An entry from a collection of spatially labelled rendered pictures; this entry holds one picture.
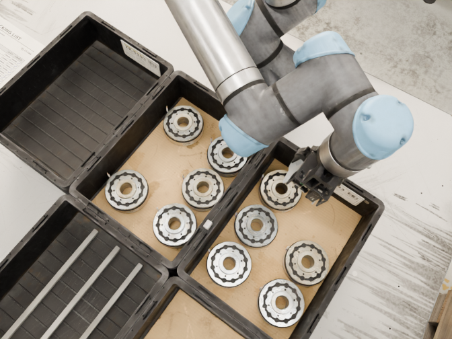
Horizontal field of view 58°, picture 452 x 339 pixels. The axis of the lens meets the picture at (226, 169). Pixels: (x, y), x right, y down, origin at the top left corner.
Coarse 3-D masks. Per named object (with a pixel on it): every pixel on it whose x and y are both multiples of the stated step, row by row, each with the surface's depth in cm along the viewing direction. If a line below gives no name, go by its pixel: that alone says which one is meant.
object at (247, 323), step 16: (272, 144) 95; (288, 144) 96; (256, 160) 94; (240, 192) 91; (368, 192) 92; (224, 208) 90; (384, 208) 91; (368, 224) 90; (192, 256) 86; (352, 256) 87; (336, 288) 85; (224, 304) 83; (320, 304) 84; (240, 320) 82; (304, 336) 81
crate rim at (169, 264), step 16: (192, 80) 100; (144, 112) 97; (128, 128) 95; (112, 144) 94; (96, 160) 92; (80, 176) 91; (240, 176) 92; (224, 192) 91; (96, 208) 90; (112, 224) 87; (192, 240) 87; (160, 256) 85; (176, 256) 86
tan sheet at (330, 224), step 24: (288, 168) 104; (288, 216) 100; (312, 216) 100; (336, 216) 100; (360, 216) 101; (216, 240) 97; (288, 240) 98; (312, 240) 98; (336, 240) 98; (264, 264) 96; (216, 288) 93; (240, 288) 94; (312, 288) 94; (240, 312) 92; (288, 336) 90
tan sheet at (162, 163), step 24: (216, 120) 108; (144, 144) 105; (168, 144) 105; (192, 144) 105; (120, 168) 102; (144, 168) 103; (168, 168) 103; (192, 168) 103; (168, 192) 101; (120, 216) 98; (144, 216) 98; (144, 240) 96
